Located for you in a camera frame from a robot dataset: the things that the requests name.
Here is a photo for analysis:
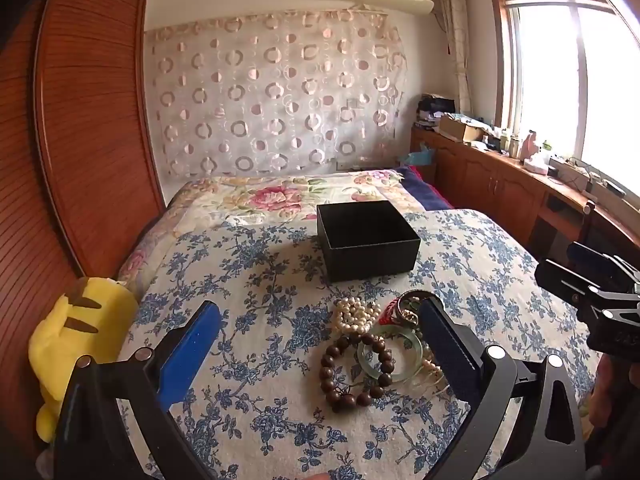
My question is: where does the pink figurine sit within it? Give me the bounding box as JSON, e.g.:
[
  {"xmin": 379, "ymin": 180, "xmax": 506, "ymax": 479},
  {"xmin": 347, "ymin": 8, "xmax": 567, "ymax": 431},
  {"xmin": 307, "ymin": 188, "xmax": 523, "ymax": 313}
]
[{"xmin": 520, "ymin": 130, "xmax": 544, "ymax": 162}]

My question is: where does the pile of dark clutter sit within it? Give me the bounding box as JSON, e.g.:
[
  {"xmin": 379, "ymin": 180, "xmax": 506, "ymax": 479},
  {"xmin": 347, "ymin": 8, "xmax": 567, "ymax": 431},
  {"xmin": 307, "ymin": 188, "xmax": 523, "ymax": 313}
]
[{"xmin": 416, "ymin": 93, "xmax": 457, "ymax": 128}]

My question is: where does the white pearl bracelet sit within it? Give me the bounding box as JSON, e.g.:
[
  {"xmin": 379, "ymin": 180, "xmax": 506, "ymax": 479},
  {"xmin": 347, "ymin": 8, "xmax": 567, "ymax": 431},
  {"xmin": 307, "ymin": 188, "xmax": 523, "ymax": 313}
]
[{"xmin": 332, "ymin": 296, "xmax": 382, "ymax": 335}]

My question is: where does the black square box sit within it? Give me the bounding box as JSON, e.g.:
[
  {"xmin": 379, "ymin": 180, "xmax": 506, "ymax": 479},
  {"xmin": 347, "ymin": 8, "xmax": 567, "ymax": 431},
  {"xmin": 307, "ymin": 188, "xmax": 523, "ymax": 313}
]
[{"xmin": 316, "ymin": 200, "xmax": 422, "ymax": 283}]

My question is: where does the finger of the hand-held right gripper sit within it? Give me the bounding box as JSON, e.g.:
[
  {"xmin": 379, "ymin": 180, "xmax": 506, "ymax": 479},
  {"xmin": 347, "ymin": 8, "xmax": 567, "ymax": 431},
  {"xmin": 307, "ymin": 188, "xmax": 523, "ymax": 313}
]
[
  {"xmin": 534, "ymin": 259, "xmax": 640, "ymax": 356},
  {"xmin": 569, "ymin": 241, "xmax": 640, "ymax": 281}
]

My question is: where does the large window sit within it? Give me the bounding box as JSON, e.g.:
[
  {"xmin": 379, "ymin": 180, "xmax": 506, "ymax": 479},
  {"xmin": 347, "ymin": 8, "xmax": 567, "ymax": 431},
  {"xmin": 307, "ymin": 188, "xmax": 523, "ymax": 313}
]
[{"xmin": 487, "ymin": 0, "xmax": 640, "ymax": 198}]

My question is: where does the open cardboard box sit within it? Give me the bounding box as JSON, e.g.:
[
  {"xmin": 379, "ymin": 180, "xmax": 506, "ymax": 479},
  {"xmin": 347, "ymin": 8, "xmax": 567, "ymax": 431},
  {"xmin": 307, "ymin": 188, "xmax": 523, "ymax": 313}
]
[{"xmin": 438, "ymin": 114, "xmax": 484, "ymax": 142}]

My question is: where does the wooden cabinet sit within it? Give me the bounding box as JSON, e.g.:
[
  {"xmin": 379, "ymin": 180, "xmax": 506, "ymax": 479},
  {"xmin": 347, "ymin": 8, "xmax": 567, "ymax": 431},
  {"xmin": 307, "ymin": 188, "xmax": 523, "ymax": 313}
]
[{"xmin": 410, "ymin": 126, "xmax": 640, "ymax": 263}]

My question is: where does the blue floral bedsheet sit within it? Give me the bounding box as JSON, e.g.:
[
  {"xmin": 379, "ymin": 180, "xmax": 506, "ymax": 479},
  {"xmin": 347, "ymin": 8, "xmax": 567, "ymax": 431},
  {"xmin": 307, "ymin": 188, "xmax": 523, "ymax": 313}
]
[{"xmin": 117, "ymin": 207, "xmax": 603, "ymax": 480}]

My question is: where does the green jade bangle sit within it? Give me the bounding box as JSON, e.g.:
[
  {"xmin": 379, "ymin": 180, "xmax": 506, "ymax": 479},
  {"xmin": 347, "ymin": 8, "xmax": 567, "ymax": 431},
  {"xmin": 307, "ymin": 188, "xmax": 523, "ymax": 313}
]
[{"xmin": 356, "ymin": 325, "xmax": 424, "ymax": 380}]

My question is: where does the circle patterned sheer cloth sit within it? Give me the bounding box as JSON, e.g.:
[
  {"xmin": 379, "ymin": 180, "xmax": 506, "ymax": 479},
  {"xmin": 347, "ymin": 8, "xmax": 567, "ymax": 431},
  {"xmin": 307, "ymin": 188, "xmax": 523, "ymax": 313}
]
[{"xmin": 144, "ymin": 7, "xmax": 407, "ymax": 179}]

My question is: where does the pink floral blanket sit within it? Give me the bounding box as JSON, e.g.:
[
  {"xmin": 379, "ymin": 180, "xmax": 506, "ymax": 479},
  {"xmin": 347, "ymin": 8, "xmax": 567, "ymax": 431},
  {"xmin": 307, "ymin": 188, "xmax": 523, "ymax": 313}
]
[{"xmin": 117, "ymin": 170, "xmax": 417, "ymax": 288}]

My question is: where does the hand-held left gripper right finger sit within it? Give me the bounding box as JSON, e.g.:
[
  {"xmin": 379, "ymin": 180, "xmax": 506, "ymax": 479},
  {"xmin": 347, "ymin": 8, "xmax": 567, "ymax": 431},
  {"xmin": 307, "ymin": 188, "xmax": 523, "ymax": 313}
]
[{"xmin": 417, "ymin": 296, "xmax": 586, "ymax": 480}]

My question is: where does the person's right forearm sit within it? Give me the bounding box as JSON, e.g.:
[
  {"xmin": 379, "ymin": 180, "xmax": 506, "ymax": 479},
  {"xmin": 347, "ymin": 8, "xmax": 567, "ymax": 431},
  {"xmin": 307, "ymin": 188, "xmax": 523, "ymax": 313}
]
[{"xmin": 590, "ymin": 354, "xmax": 640, "ymax": 461}]

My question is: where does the brown wooden bead bracelet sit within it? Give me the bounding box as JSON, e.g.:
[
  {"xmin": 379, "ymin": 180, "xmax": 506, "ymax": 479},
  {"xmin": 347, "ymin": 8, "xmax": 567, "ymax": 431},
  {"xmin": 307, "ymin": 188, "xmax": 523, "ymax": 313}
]
[{"xmin": 319, "ymin": 332, "xmax": 396, "ymax": 411}]

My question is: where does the blue plastic bag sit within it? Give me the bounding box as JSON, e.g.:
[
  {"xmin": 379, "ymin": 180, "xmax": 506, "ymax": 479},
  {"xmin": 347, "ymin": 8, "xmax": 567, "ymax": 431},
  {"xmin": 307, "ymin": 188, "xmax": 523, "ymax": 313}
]
[{"xmin": 410, "ymin": 142, "xmax": 437, "ymax": 166}]

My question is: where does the yellow plush toy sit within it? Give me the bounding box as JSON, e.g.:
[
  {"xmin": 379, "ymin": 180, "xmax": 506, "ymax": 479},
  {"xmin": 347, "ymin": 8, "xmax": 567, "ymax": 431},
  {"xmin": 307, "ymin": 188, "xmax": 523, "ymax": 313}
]
[{"xmin": 27, "ymin": 276, "xmax": 141, "ymax": 443}]

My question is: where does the navy blanket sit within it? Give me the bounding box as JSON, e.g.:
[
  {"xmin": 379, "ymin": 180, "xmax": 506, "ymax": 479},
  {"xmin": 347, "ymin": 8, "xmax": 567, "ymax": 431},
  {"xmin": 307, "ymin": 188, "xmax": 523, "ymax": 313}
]
[{"xmin": 399, "ymin": 165, "xmax": 455, "ymax": 212}]

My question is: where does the beige bead necklace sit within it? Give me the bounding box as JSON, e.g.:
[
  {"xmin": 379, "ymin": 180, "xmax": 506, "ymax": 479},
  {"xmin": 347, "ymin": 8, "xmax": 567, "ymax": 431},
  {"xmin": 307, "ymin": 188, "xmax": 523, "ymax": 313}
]
[{"xmin": 412, "ymin": 350, "xmax": 449, "ymax": 389}]

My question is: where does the pale window curtain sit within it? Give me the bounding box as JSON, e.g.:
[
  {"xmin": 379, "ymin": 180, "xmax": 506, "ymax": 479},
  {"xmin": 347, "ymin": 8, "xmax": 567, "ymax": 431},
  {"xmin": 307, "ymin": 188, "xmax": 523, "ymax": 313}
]
[{"xmin": 436, "ymin": 0, "xmax": 472, "ymax": 128}]

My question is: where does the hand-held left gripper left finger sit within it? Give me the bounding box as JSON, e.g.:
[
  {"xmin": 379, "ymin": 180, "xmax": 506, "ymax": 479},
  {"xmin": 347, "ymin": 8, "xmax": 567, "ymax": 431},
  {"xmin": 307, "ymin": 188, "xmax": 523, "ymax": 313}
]
[{"xmin": 54, "ymin": 300, "xmax": 223, "ymax": 480}]

